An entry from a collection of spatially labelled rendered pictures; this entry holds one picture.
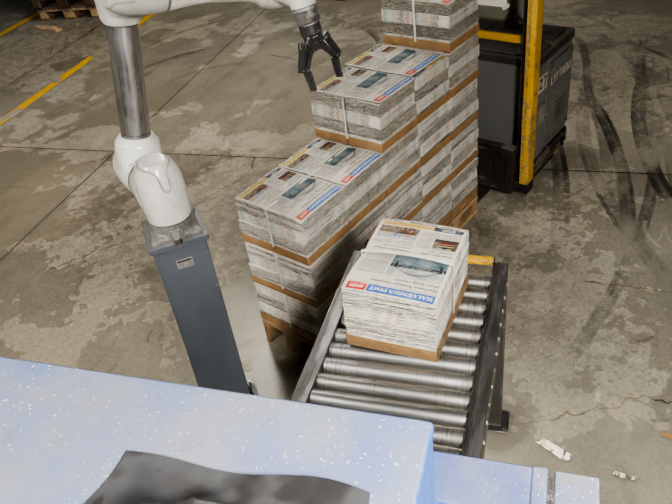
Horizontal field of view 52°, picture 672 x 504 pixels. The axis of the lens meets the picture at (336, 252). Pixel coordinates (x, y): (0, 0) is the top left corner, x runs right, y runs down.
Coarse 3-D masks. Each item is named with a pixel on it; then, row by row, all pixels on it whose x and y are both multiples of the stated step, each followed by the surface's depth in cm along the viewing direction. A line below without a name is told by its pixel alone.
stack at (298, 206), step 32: (416, 128) 316; (448, 128) 342; (288, 160) 305; (320, 160) 301; (352, 160) 298; (384, 160) 302; (416, 160) 325; (448, 160) 352; (256, 192) 286; (288, 192) 283; (320, 192) 280; (352, 192) 290; (416, 192) 332; (448, 192) 362; (256, 224) 286; (288, 224) 271; (320, 224) 276; (448, 224) 373; (256, 256) 299; (320, 256) 284; (256, 288) 315; (288, 288) 298; (320, 288) 290; (288, 320) 311; (320, 320) 298
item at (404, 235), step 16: (384, 224) 221; (400, 224) 219; (416, 224) 219; (432, 224) 218; (384, 240) 214; (400, 240) 213; (416, 240) 212; (432, 240) 211; (448, 240) 210; (464, 240) 210; (448, 256) 204; (464, 256) 214; (464, 272) 221
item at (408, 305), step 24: (360, 264) 206; (384, 264) 205; (408, 264) 204; (360, 288) 196; (384, 288) 195; (408, 288) 194; (432, 288) 193; (360, 312) 202; (384, 312) 197; (408, 312) 193; (432, 312) 189; (360, 336) 208; (384, 336) 204; (408, 336) 200; (432, 336) 196
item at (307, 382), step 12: (360, 252) 249; (348, 264) 244; (336, 300) 229; (336, 312) 225; (324, 324) 221; (336, 324) 220; (324, 336) 216; (312, 348) 213; (324, 348) 212; (312, 360) 208; (312, 372) 204; (300, 384) 201; (312, 384) 201; (300, 396) 198
